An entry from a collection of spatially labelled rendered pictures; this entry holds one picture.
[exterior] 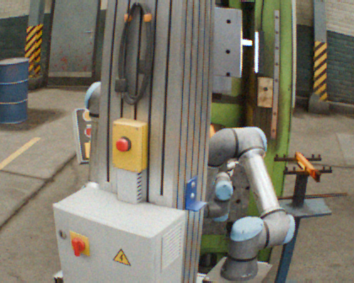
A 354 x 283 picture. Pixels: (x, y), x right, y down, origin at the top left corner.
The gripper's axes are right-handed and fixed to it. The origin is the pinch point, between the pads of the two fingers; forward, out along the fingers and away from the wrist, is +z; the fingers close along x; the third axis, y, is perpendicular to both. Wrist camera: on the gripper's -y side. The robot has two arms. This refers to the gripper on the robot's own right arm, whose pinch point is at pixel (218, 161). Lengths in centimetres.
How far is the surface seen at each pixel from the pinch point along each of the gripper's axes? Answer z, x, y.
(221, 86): 30.7, 1.9, -30.8
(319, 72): 553, 222, 30
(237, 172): 24.6, 13.1, 14.2
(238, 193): 24.7, 15.0, 26.6
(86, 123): 12, -66, -13
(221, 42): 31, 1, -55
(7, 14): 705, -368, -53
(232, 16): 31, 7, -72
